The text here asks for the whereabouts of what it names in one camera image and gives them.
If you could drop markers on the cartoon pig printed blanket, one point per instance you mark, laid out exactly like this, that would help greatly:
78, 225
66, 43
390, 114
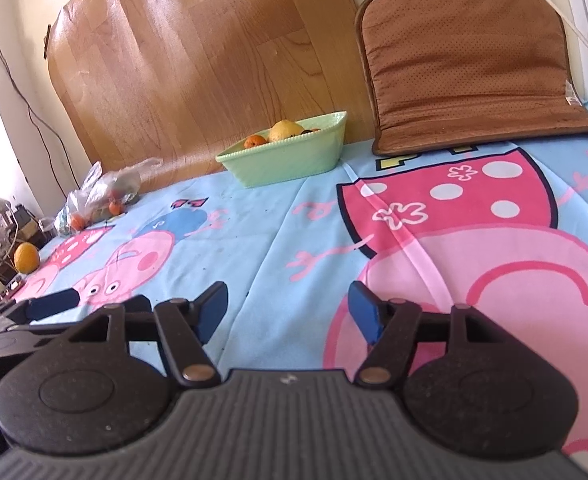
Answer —
284, 240

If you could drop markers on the wood pattern board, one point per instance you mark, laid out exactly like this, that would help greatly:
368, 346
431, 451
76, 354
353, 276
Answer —
199, 60

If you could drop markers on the clear plastic bag of tomatoes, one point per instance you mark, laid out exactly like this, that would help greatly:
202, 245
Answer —
101, 195

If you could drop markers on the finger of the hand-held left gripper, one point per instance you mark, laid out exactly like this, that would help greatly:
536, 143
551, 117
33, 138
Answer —
138, 304
54, 304

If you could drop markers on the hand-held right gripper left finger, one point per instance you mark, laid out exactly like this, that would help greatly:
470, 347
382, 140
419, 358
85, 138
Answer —
210, 312

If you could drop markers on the pale green ceramic bowl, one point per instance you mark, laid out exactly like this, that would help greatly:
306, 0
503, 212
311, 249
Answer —
289, 160

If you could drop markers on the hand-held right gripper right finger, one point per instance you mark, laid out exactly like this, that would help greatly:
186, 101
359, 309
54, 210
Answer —
366, 315

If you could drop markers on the yellow lemon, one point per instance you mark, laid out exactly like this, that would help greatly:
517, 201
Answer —
285, 130

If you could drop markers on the brown seat cushion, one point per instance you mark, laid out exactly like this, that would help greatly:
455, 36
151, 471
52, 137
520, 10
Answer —
468, 60

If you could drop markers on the orange tangerine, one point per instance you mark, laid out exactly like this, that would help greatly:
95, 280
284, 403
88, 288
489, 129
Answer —
255, 141

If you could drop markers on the round orange fruit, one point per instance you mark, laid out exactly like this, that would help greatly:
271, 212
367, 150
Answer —
26, 258

